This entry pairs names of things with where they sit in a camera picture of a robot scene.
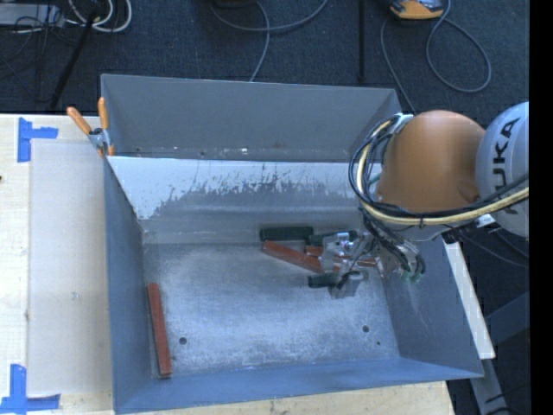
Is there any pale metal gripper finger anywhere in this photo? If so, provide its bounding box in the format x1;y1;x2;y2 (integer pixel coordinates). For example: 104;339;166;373
328;269;369;300
321;230;360;274

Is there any dark green flat block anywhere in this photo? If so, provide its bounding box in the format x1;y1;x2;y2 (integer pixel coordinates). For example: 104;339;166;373
258;226;315;242
308;230;359;247
307;272;349;289

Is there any red-brown flat block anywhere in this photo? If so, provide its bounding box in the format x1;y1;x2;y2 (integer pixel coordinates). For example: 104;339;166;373
145;282;174;379
261;239;326;275
303;245;378;270

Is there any grey metal bin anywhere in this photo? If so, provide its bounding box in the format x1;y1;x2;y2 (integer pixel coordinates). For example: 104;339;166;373
99;73;486;415

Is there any pale wood flat board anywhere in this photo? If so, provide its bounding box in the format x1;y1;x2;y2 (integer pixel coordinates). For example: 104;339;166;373
25;138;114;400

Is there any black cylinder on white bracket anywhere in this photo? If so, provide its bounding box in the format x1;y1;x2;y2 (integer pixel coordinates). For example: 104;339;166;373
441;213;497;245

